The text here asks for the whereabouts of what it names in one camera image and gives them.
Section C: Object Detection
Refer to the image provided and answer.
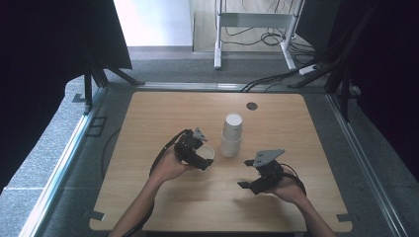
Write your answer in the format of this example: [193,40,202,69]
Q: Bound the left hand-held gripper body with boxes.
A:
[173,126,209,165]

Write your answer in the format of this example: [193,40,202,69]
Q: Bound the white power strip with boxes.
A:
[298,64,320,76]

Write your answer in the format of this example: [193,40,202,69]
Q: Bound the black tape rectangle outline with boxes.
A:
[85,116,109,138]

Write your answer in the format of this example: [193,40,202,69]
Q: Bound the thin black floor cable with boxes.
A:
[101,126,123,181]

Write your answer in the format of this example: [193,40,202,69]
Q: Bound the black tripod stand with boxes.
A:
[82,53,146,116]
[288,0,379,123]

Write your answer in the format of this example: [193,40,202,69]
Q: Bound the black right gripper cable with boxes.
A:
[279,162,307,196]

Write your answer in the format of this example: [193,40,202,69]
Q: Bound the white metal desk frame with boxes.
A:
[213,0,306,71]

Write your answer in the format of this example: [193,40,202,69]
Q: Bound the aluminium floor rail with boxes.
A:
[325,93,410,237]
[132,81,249,93]
[19,88,108,237]

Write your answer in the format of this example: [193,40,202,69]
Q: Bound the black curtain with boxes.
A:
[295,0,419,183]
[0,0,133,196]

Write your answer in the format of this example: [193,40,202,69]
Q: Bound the black coiled floor cables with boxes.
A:
[223,26,317,57]

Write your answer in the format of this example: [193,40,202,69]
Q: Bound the black cable bundle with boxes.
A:
[240,58,319,93]

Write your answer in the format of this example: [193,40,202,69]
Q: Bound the person's right hand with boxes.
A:
[263,175,307,207]

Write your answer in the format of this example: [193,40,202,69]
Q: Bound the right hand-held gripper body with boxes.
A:
[252,148,287,189]

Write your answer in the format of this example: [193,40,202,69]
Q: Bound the person's left hand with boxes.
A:
[149,147,196,184]

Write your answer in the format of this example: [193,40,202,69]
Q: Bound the white paper cup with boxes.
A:
[219,135,242,158]
[221,113,244,142]
[197,144,216,165]

